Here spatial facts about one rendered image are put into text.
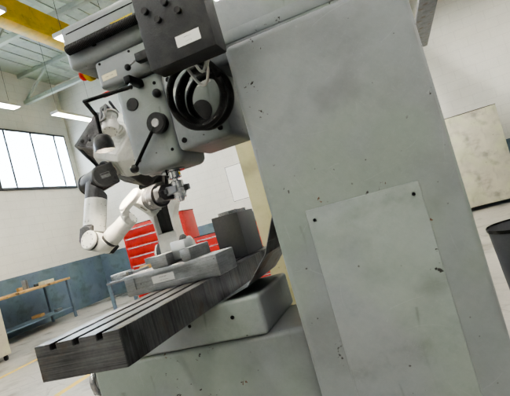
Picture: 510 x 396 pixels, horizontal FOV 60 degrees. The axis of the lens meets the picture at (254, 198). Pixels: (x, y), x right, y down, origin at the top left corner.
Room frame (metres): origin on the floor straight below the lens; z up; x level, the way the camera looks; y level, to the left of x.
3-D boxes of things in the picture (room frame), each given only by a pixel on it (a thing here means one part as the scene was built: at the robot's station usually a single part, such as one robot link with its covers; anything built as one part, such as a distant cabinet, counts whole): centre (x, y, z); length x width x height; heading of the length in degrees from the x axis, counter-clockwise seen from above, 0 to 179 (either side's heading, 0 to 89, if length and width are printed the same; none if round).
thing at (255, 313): (1.57, 0.25, 0.78); 0.50 x 0.35 x 0.12; 72
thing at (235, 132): (1.51, 0.07, 1.47); 0.24 x 0.19 x 0.26; 162
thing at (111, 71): (1.56, 0.21, 1.68); 0.34 x 0.24 x 0.10; 72
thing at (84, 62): (1.57, 0.24, 1.81); 0.47 x 0.26 x 0.16; 72
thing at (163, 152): (1.57, 0.25, 1.47); 0.21 x 0.19 x 0.32; 162
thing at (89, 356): (1.54, 0.26, 0.88); 1.24 x 0.23 x 0.08; 162
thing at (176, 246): (1.49, 0.28, 1.03); 0.06 x 0.05 x 0.06; 162
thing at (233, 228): (1.96, 0.11, 1.02); 0.22 x 0.12 x 0.20; 163
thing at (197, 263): (1.50, 0.31, 0.98); 0.35 x 0.15 x 0.11; 72
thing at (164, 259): (1.51, 0.33, 1.01); 0.15 x 0.06 x 0.04; 162
